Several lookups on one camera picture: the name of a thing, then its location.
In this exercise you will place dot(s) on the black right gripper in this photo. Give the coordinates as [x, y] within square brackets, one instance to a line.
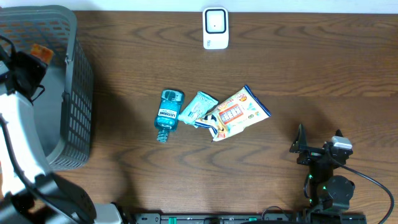
[300, 145]

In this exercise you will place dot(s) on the teal wet wipes pack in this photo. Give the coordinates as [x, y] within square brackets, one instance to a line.
[197, 108]

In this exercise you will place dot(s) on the grey plastic shopping basket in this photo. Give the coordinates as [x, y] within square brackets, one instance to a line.
[62, 110]

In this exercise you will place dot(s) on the orange small box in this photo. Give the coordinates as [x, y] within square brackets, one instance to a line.
[44, 54]

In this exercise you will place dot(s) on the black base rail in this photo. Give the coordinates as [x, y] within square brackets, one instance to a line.
[270, 215]

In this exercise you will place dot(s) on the white barcode scanner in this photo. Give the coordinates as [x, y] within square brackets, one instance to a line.
[215, 28]

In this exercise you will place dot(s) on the yellow snack bag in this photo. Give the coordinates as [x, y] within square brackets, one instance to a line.
[232, 116]

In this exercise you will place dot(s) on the blue Listerine mouthwash bottle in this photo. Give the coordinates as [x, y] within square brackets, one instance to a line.
[166, 120]

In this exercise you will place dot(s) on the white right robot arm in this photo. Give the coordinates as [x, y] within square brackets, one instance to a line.
[329, 194]

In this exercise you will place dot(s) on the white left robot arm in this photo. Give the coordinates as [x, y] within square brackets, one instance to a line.
[33, 192]

